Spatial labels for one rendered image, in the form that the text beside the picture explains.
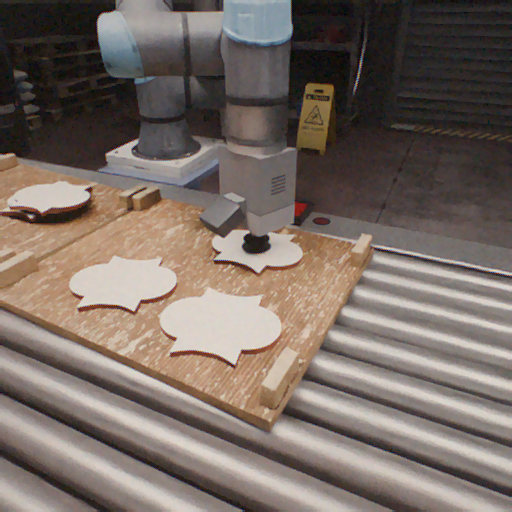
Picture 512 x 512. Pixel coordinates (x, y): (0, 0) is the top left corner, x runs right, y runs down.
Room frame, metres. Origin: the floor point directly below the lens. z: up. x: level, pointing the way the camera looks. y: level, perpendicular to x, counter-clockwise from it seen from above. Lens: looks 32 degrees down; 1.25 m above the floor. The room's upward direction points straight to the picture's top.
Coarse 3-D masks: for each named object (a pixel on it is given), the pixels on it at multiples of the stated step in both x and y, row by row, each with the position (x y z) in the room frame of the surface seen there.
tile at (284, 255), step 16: (224, 240) 0.55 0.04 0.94; (240, 240) 0.55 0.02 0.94; (272, 240) 0.55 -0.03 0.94; (288, 240) 0.55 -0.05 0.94; (224, 256) 0.51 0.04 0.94; (240, 256) 0.51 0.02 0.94; (256, 256) 0.51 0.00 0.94; (272, 256) 0.51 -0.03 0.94; (288, 256) 0.51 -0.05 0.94; (256, 272) 0.47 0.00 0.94
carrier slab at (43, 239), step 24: (24, 168) 0.90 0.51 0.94; (0, 192) 0.76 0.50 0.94; (96, 192) 0.76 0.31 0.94; (120, 192) 0.76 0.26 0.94; (0, 216) 0.66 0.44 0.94; (72, 216) 0.65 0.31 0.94; (96, 216) 0.65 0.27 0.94; (120, 216) 0.66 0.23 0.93; (0, 240) 0.57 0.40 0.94; (24, 240) 0.57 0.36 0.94; (48, 240) 0.57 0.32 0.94; (72, 240) 0.57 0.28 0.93
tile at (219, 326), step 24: (168, 312) 0.38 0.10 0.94; (192, 312) 0.38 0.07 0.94; (216, 312) 0.38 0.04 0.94; (240, 312) 0.38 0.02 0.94; (264, 312) 0.38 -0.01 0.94; (168, 336) 0.35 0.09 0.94; (192, 336) 0.34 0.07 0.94; (216, 336) 0.34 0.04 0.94; (240, 336) 0.34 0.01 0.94; (264, 336) 0.34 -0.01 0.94
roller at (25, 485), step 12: (0, 468) 0.20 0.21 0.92; (12, 468) 0.21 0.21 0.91; (0, 480) 0.19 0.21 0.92; (12, 480) 0.19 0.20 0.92; (24, 480) 0.19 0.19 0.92; (36, 480) 0.20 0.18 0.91; (0, 492) 0.18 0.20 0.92; (12, 492) 0.18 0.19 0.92; (24, 492) 0.18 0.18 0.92; (36, 492) 0.18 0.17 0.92; (48, 492) 0.19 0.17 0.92; (60, 492) 0.19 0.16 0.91; (0, 504) 0.18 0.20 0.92; (12, 504) 0.17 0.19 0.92; (24, 504) 0.17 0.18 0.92; (36, 504) 0.17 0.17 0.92; (48, 504) 0.17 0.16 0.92; (60, 504) 0.17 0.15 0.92; (72, 504) 0.18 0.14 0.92
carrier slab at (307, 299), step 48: (96, 240) 0.57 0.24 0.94; (144, 240) 0.57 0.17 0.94; (192, 240) 0.57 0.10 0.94; (336, 240) 0.57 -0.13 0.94; (48, 288) 0.44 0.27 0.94; (192, 288) 0.44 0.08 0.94; (240, 288) 0.44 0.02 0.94; (288, 288) 0.44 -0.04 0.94; (336, 288) 0.44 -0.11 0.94; (96, 336) 0.35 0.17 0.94; (144, 336) 0.35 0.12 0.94; (288, 336) 0.35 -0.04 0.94; (192, 384) 0.28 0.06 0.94; (240, 384) 0.28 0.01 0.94; (288, 384) 0.28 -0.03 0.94
